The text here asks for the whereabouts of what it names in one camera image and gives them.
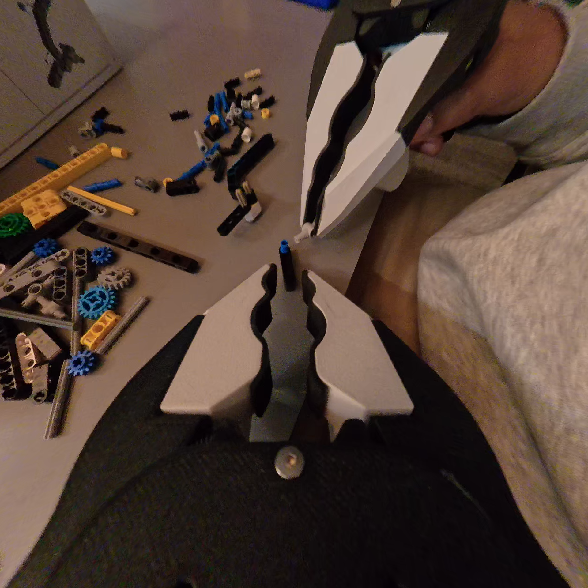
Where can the small blue lego gear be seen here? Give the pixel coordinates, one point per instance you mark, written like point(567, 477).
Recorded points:
point(82, 363)
point(102, 256)
point(46, 248)

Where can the pile of beams and gears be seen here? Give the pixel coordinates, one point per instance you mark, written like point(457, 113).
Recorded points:
point(34, 271)

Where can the black and blue pin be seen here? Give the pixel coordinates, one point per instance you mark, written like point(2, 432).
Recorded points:
point(287, 273)

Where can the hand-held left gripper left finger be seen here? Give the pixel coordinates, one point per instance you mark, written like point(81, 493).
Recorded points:
point(216, 363)

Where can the grey lego gear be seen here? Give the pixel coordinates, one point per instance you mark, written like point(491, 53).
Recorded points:
point(114, 278)

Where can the long black lego beam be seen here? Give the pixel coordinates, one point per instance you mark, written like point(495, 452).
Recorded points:
point(138, 247)

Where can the yellow lego connector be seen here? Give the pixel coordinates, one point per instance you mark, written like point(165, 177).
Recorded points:
point(100, 330)

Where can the person's right hand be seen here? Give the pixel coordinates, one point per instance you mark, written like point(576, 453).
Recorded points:
point(514, 59)

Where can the lego instruction booklet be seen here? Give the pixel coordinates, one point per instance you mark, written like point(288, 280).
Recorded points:
point(27, 92)

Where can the short grey lego beam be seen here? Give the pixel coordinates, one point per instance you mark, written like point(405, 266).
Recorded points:
point(83, 202)

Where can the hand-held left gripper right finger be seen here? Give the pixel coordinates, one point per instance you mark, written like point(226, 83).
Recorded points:
point(358, 367)

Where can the grey lego pin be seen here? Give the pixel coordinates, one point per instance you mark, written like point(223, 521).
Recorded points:
point(303, 232)

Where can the pile of small lego pins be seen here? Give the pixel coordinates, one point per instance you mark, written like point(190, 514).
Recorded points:
point(215, 132)

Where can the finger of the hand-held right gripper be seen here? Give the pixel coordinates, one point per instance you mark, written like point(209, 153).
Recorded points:
point(390, 115)
point(328, 115)

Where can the long yellow lego beam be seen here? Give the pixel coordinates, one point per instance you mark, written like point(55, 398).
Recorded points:
point(59, 174)

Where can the large blue lego gear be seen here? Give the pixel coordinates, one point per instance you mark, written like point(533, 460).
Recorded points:
point(96, 302)

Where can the yellow lego block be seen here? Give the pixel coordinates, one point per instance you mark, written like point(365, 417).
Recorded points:
point(43, 206)

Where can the grey lego axle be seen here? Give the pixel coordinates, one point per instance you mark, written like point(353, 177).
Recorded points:
point(125, 324)
point(59, 402)

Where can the black angled lego assembly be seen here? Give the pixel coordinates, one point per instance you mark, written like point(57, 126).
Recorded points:
point(250, 158)

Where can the yellow lego axle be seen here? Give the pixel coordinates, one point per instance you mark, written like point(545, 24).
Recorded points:
point(101, 200)

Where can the green lego gear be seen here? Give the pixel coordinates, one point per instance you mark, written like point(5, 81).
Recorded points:
point(13, 225)

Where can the beige pants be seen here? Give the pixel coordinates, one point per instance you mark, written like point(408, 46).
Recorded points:
point(413, 229)

